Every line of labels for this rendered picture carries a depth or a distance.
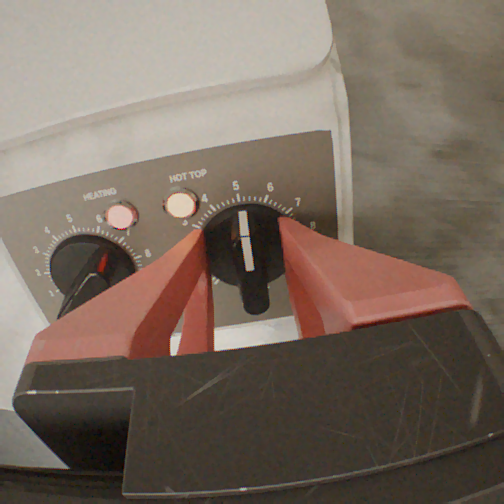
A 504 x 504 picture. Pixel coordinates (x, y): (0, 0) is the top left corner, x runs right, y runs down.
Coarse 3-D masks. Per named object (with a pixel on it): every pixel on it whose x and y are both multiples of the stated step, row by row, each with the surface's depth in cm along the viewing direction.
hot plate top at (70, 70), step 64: (0, 0) 9; (64, 0) 9; (128, 0) 9; (192, 0) 9; (256, 0) 9; (320, 0) 9; (0, 64) 9; (64, 64) 9; (128, 64) 9; (192, 64) 9; (256, 64) 9; (320, 64) 9; (0, 128) 10; (64, 128) 10
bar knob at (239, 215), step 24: (216, 216) 13; (240, 216) 12; (264, 216) 13; (216, 240) 13; (240, 240) 12; (264, 240) 13; (216, 264) 14; (240, 264) 12; (264, 264) 12; (240, 288) 13; (264, 288) 13; (264, 312) 13
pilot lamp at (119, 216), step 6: (114, 210) 12; (120, 210) 12; (126, 210) 12; (108, 216) 12; (114, 216) 12; (120, 216) 12; (126, 216) 12; (114, 222) 13; (120, 222) 13; (126, 222) 13
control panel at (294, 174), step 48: (240, 144) 12; (288, 144) 12; (48, 192) 12; (96, 192) 12; (144, 192) 12; (192, 192) 12; (240, 192) 13; (288, 192) 13; (48, 240) 13; (144, 240) 13; (48, 288) 14
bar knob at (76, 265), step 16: (64, 240) 13; (80, 240) 13; (96, 240) 13; (64, 256) 13; (80, 256) 13; (96, 256) 12; (112, 256) 13; (128, 256) 14; (64, 272) 13; (80, 272) 13; (96, 272) 12; (112, 272) 12; (128, 272) 14; (64, 288) 14; (80, 288) 12; (96, 288) 12; (64, 304) 13; (80, 304) 12
